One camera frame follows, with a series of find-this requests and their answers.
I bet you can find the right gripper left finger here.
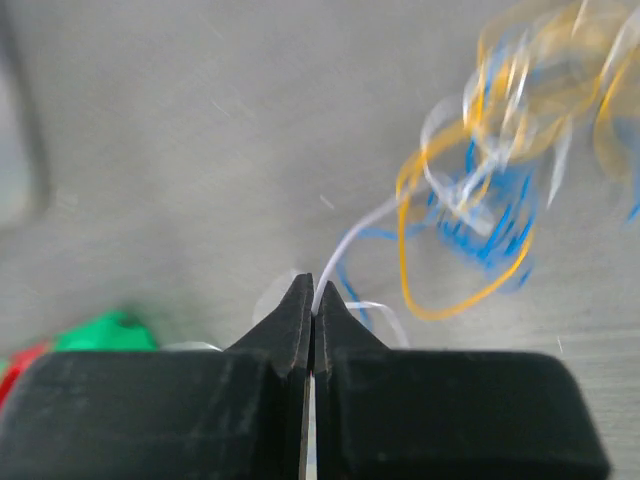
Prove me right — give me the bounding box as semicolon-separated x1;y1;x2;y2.
1;274;313;479

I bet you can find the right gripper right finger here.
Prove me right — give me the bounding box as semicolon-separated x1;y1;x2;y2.
314;285;611;479

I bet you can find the blue wire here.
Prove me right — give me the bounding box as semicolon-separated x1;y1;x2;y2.
334;24;640;334

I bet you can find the white wire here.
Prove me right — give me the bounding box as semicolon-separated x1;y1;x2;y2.
252;9;640;480

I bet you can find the left green bin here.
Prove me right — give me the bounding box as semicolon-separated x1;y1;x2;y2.
52;310;159;351

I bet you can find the red bin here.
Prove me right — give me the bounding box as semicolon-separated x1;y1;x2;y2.
0;340;53;406

